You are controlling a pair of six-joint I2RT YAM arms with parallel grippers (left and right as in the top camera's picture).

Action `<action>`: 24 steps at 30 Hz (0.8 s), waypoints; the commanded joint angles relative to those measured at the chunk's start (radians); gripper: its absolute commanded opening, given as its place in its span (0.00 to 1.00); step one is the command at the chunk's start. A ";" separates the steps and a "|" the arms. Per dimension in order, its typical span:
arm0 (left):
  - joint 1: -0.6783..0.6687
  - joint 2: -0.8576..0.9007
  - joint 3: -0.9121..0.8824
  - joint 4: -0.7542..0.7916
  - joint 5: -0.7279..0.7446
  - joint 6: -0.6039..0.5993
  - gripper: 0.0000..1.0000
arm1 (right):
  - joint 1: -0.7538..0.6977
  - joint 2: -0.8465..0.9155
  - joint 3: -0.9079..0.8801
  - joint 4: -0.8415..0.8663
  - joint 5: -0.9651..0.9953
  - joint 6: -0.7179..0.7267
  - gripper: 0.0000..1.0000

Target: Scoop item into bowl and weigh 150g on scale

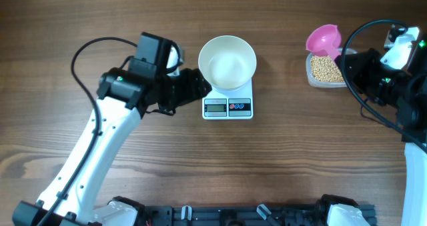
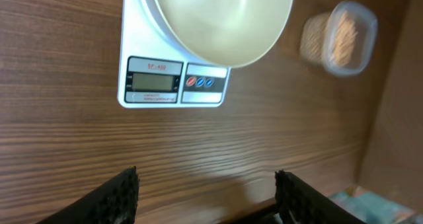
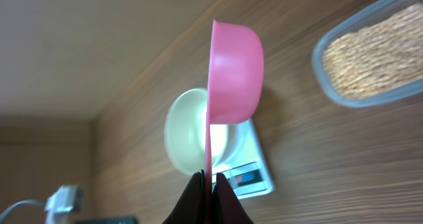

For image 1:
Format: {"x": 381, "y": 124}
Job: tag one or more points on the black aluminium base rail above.
{"x": 245, "y": 216}

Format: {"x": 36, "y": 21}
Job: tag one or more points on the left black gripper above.
{"x": 194, "y": 82}

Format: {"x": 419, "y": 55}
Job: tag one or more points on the white bowl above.
{"x": 227, "y": 62}

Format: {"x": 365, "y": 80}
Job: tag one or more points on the clear plastic container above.
{"x": 315, "y": 83}

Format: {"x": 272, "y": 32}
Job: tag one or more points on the white digital kitchen scale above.
{"x": 237, "y": 104}

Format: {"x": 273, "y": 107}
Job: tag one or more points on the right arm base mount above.
{"x": 333, "y": 210}

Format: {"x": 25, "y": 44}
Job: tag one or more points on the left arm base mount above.
{"x": 120, "y": 211}

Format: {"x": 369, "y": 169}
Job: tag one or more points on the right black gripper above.
{"x": 365, "y": 61}

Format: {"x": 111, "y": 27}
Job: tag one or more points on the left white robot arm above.
{"x": 150, "y": 81}

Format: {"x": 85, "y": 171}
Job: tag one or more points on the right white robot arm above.
{"x": 411, "y": 121}

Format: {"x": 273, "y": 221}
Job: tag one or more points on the pink plastic scoop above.
{"x": 324, "y": 41}

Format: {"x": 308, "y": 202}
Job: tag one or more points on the soybeans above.
{"x": 324, "y": 69}

